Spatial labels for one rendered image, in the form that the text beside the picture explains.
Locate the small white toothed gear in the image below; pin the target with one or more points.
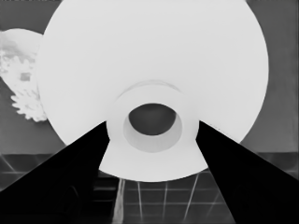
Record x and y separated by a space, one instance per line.
31 107
18 39

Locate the large thick white disc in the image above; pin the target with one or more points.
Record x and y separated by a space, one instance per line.
149 46

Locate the white round carrier with pins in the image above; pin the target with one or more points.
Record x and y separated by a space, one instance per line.
12 88

